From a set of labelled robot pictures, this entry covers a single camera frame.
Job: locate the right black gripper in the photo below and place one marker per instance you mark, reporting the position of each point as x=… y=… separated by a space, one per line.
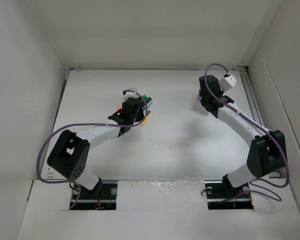
x=221 y=91

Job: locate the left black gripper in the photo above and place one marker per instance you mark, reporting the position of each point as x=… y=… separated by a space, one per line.
x=139 y=117

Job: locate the green highlighter marker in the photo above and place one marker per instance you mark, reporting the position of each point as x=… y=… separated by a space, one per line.
x=146 y=97

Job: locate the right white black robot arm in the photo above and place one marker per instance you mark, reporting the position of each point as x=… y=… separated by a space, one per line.
x=267 y=149

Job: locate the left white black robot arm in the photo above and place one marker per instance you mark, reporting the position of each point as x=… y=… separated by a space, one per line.
x=70 y=152

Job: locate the white compartment organizer tray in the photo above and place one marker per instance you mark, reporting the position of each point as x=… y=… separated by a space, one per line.
x=198 y=106

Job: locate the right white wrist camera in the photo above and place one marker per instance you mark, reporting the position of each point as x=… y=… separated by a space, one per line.
x=227 y=82

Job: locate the left base mounting rail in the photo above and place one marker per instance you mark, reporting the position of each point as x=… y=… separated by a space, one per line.
x=105 y=200

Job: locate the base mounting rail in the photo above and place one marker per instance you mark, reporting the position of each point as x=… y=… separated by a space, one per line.
x=222 y=197
x=105 y=200

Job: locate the right base mounting rail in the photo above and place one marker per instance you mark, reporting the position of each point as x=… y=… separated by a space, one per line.
x=222 y=197

